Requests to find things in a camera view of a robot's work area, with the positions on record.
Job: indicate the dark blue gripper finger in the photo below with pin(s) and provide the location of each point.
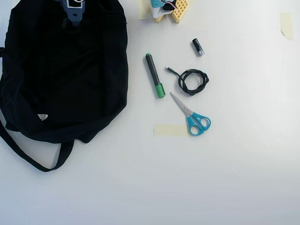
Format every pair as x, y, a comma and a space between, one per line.
75, 20

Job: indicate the black cloth bag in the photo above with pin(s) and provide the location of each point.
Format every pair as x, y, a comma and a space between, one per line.
58, 82

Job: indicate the black marker with green cap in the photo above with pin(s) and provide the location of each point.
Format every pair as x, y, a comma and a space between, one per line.
152, 70

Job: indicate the torn beige masking tape piece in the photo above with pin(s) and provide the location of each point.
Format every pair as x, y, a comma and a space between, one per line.
286, 25

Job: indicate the long beige masking tape strip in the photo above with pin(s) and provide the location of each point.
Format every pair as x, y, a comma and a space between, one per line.
168, 130

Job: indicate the small black cylindrical battery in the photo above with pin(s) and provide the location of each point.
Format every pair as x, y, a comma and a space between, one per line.
198, 48

